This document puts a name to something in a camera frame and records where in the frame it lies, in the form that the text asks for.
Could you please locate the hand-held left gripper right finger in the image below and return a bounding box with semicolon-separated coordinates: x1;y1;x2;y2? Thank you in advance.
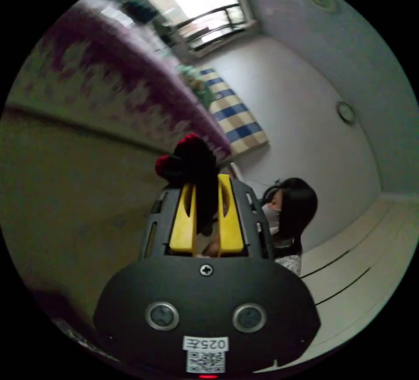
218;174;245;257

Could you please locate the blue and beige checked cushion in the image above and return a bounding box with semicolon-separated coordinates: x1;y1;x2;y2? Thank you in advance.
199;68;270;156

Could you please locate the person's body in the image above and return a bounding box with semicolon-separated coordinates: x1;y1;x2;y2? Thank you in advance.
260;177;319;278

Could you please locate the bed with purple printed sheet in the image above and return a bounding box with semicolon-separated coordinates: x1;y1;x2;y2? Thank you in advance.
0;0;237;366

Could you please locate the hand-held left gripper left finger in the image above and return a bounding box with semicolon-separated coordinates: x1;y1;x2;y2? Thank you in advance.
168;184;198;253

